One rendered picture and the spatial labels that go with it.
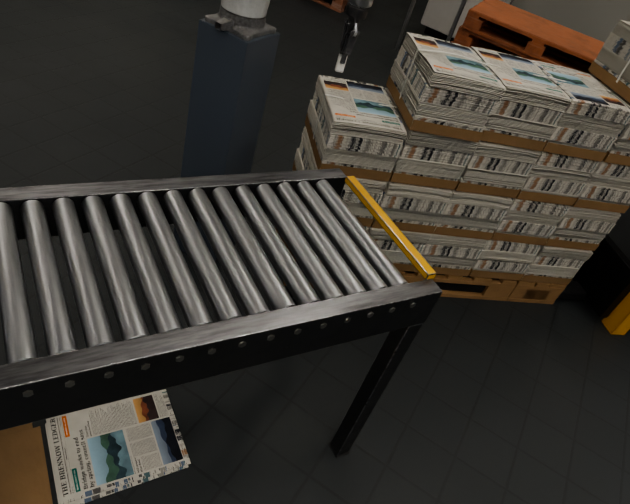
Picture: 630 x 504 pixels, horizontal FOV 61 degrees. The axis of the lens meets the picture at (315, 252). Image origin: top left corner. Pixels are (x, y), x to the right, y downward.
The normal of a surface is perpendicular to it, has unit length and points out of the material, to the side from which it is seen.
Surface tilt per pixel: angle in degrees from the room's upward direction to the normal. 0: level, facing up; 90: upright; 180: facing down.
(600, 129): 90
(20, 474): 0
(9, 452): 0
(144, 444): 0
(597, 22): 90
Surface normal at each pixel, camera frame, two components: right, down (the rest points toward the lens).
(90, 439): 0.26, -0.73
